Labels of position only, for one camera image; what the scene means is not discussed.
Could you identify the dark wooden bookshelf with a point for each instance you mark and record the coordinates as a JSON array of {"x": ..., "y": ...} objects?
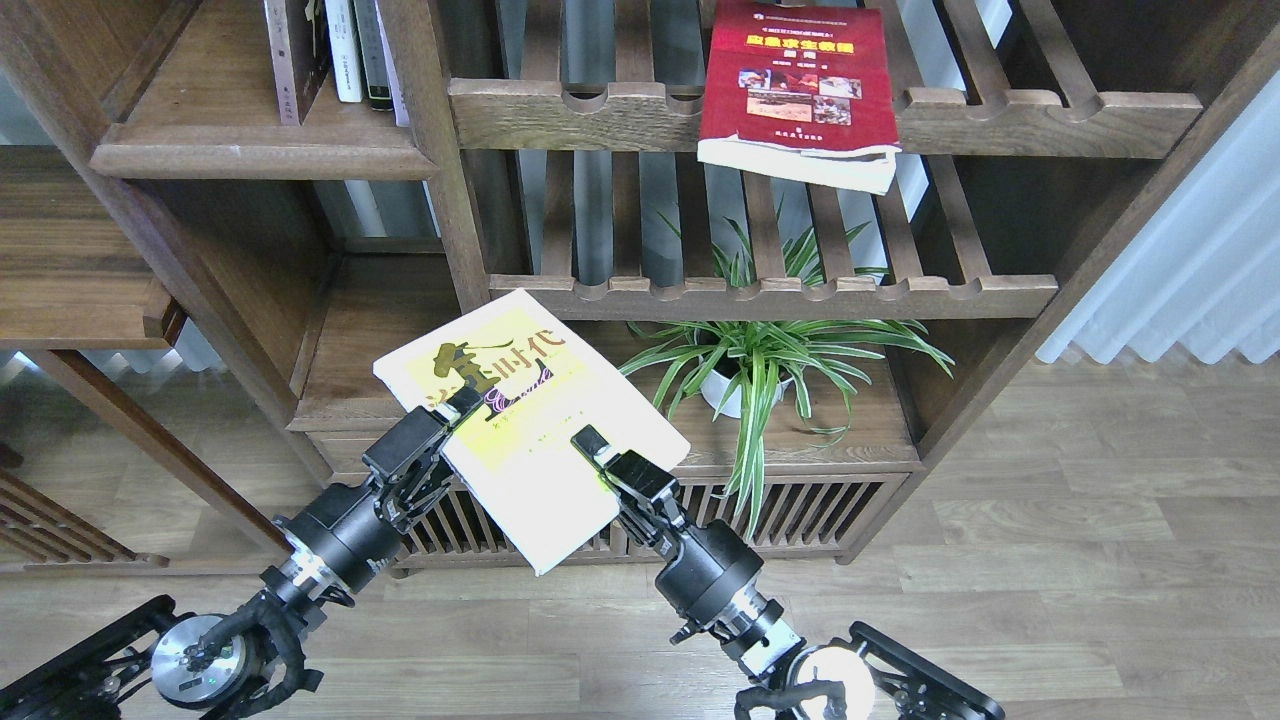
[{"x": 303, "y": 250}]

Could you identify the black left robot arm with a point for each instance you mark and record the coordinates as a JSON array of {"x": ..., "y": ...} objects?
[{"x": 241, "y": 664}]

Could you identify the red book with photos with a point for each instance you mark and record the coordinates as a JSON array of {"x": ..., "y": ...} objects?
[{"x": 801, "y": 93}]

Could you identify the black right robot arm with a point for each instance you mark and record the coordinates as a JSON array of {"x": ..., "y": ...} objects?
[{"x": 841, "y": 679}]

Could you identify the green spider plant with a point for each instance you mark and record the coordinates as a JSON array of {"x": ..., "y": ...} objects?
[{"x": 818, "y": 354}]

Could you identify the dark upright book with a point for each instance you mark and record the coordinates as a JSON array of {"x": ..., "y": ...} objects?
[{"x": 370, "y": 44}]

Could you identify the white upright book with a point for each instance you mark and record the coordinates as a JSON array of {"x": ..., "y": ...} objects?
[{"x": 346, "y": 59}]

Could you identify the white curtain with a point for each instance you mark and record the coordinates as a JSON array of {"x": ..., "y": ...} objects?
[{"x": 1201, "y": 279}]

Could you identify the maroon book white characters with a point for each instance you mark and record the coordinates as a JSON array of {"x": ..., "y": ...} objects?
[{"x": 300, "y": 56}]

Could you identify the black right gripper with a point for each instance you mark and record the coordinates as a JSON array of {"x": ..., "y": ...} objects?
[{"x": 710, "y": 573}]

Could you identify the pale upright book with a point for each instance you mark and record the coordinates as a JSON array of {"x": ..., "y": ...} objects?
[{"x": 395, "y": 88}]

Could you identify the white plant pot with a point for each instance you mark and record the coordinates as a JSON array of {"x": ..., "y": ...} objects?
[{"x": 738, "y": 394}]

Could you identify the yellow green book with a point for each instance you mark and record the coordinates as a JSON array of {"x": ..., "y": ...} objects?
[{"x": 540, "y": 383}]

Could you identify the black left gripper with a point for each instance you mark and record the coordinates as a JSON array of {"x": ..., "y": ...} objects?
[{"x": 348, "y": 534}]

